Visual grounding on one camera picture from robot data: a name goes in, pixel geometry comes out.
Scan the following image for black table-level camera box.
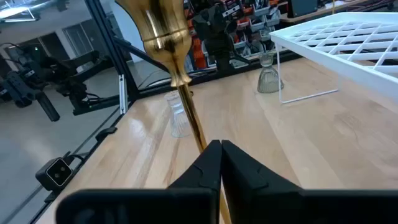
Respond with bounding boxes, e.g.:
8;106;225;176
35;157;74;192

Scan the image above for orange and grey storage bins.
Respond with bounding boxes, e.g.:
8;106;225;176
183;0;290;70

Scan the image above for black aluminium table frame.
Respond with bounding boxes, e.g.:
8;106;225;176
27;0;302;224

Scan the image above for clear glass candle holder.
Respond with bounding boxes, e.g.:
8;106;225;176
164;90;194;139

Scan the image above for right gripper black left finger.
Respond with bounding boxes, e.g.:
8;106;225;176
55;139;222;224

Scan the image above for grey ribbed glass vase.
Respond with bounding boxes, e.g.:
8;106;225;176
256;52;285;94

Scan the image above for white wire shelf rack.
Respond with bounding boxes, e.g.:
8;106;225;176
269;12;398;105

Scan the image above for black neighbouring robot station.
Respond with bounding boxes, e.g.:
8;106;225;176
0;42;110;123

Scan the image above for black camera cable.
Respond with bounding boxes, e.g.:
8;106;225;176
61;151;85;163

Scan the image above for silver frame bracket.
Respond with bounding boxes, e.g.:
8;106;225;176
118;74;129;115

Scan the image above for wooden background desk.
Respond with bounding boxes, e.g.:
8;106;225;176
279;0;369;23

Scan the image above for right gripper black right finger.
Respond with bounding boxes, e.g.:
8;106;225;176
221;139;398;224

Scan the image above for tall gold candlestick holder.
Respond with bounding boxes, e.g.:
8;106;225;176
114;0;233;224

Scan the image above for dark box on desk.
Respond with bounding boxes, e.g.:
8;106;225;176
287;0;318;19

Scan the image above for black table edge clip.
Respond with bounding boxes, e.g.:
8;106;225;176
95;126;119;142

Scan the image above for ceiling light panel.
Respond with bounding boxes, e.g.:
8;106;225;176
0;5;40;23

